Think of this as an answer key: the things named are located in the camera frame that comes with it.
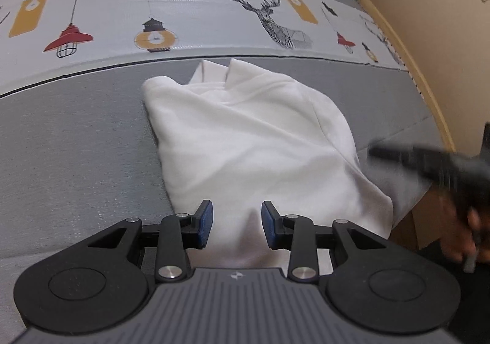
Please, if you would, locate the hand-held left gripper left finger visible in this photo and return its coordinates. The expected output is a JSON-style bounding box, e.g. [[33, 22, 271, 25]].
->
[[78, 199, 214, 282]]

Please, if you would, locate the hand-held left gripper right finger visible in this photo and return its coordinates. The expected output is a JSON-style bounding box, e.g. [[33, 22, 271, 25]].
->
[[261, 200, 387, 283]]

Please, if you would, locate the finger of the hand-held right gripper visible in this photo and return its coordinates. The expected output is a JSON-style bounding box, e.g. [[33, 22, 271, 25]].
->
[[368, 144, 441, 177]]

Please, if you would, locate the white garment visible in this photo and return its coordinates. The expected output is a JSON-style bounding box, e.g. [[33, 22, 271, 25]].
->
[[141, 58, 395, 278]]

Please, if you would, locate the person's right hand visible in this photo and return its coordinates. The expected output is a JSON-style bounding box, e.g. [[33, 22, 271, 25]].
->
[[439, 196, 484, 266]]

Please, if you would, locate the printed bed sheet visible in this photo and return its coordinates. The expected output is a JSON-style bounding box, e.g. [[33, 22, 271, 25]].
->
[[0, 0, 456, 279]]

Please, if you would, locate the wooden bed frame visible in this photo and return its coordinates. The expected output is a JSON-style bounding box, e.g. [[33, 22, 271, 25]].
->
[[312, 0, 458, 253]]

